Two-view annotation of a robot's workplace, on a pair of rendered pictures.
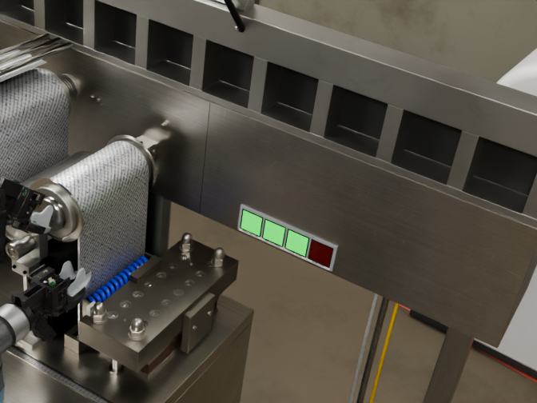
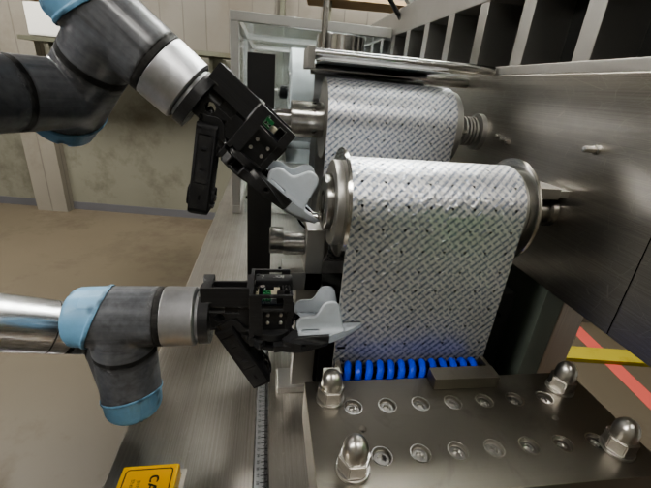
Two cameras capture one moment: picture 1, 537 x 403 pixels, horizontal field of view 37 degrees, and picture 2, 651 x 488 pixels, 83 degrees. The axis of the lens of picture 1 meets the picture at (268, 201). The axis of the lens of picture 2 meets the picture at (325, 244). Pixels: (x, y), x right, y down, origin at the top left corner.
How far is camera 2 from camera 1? 1.36 m
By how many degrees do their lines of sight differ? 49
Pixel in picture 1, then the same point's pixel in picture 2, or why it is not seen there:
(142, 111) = (559, 139)
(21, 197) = (248, 117)
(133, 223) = (470, 293)
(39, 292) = (234, 289)
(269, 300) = not seen: outside the picture
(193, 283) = (538, 452)
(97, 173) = (422, 168)
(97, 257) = (380, 307)
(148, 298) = (430, 420)
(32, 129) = (392, 133)
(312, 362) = not seen: outside the picture
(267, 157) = not seen: outside the picture
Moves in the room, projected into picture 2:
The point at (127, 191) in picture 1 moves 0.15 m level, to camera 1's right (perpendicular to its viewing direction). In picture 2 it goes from (468, 225) to (597, 275)
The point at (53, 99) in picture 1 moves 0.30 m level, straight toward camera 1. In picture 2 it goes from (436, 110) to (332, 108)
